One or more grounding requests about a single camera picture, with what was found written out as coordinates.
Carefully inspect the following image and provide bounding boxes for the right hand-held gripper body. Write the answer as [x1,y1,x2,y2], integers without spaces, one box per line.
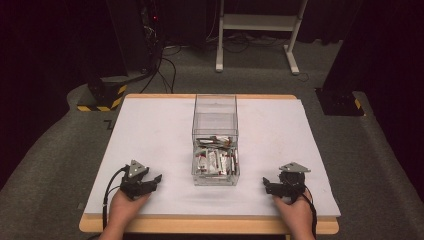
[275,161,312,204]

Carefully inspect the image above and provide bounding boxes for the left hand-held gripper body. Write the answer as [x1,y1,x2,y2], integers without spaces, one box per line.
[119,159,150,201]

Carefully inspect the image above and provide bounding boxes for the clear plastic drawer box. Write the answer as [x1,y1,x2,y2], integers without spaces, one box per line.
[190,93,241,187]

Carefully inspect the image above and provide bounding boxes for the person's left hand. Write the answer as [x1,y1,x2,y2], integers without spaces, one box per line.
[106,190,151,231]

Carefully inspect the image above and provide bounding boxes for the person's right hand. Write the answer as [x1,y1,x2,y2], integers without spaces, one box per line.
[272,192,315,235]

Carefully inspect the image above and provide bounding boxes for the white table mat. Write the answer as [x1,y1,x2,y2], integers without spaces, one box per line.
[83,97,342,219]

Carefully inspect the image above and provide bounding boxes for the pile of red-white packets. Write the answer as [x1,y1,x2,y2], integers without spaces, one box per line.
[193,134,240,177]

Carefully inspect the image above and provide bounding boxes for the black yellow-striped stand base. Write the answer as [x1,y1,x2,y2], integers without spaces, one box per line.
[76,75,129,113]

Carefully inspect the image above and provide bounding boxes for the dark computer tower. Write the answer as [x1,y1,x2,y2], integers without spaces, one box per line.
[105,0,165,75]

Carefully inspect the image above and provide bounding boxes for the white metal stand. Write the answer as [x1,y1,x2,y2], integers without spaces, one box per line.
[215,0,310,76]

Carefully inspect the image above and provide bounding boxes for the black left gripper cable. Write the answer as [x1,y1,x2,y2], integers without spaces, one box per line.
[101,165,130,232]

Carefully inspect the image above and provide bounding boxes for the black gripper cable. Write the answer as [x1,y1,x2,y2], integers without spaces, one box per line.
[101,165,130,232]
[299,185,318,240]

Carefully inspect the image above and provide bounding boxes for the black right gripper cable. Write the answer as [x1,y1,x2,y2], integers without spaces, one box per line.
[299,185,318,240]

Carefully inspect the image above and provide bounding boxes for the black floor cables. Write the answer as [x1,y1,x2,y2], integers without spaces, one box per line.
[139,44,183,95]

